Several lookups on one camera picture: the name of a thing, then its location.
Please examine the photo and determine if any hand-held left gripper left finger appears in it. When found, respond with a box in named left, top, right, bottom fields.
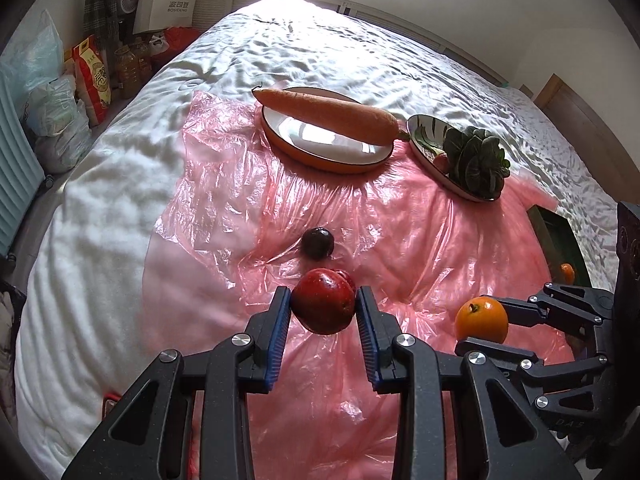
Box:
left=60, top=286, right=293, bottom=480

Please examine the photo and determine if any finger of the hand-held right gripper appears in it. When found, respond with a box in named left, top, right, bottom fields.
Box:
left=480, top=282, right=616, bottom=333
left=455, top=337, right=613, bottom=413

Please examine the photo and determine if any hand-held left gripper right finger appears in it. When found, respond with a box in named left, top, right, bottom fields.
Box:
left=355, top=286, right=583, bottom=480

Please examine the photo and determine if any green tray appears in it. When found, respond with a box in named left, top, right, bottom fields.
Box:
left=526, top=205, right=593, bottom=291

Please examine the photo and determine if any dark plum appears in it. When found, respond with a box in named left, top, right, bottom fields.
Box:
left=300, top=227, right=335, bottom=261

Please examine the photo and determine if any pink plastic sheet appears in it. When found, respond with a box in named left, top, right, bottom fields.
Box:
left=142, top=90, right=576, bottom=480

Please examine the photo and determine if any wooden headboard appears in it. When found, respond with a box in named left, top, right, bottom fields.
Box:
left=534, top=74, right=640, bottom=196

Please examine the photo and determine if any dark green leafy vegetable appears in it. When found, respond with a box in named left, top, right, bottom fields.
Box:
left=432, top=127, right=511, bottom=196

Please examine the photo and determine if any orange plate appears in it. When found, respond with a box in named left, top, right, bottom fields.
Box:
left=260, top=87, right=396, bottom=175

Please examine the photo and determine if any white plate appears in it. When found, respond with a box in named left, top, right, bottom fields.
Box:
left=406, top=114, right=501, bottom=203

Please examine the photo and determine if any carrot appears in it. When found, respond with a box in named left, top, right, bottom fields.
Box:
left=252, top=87, right=411, bottom=145

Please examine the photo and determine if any dark cloth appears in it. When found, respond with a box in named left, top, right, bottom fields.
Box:
left=0, top=280, right=26, bottom=431

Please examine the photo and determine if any white plastic bag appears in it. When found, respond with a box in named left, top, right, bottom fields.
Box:
left=22, top=75, right=93, bottom=173

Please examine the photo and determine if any light blue radiator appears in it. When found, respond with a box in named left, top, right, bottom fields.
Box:
left=0, top=72, right=46, bottom=256

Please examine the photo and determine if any amber oil bottle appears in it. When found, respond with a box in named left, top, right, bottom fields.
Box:
left=116, top=45, right=138, bottom=98
left=135, top=40, right=153, bottom=78

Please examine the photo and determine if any red plastic bag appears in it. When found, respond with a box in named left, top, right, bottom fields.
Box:
left=162, top=27, right=203, bottom=56

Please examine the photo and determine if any yellow red food bag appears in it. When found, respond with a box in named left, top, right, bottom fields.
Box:
left=62, top=35, right=113, bottom=128

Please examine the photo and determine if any white paper bag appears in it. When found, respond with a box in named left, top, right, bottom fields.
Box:
left=132, top=0, right=196, bottom=36

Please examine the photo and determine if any light blue plastic bag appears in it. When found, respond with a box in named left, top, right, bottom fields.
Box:
left=0, top=7, right=66, bottom=106

